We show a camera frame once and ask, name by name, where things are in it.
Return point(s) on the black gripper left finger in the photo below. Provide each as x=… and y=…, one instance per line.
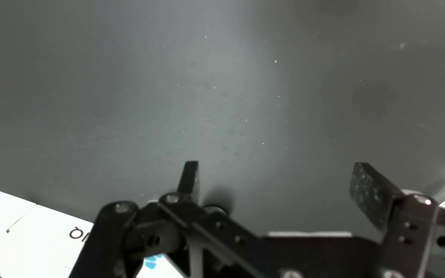
x=130, y=241

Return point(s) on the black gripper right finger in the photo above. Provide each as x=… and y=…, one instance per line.
x=408, y=231

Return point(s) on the white Robotiq cardboard box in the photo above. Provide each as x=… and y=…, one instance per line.
x=22, y=236

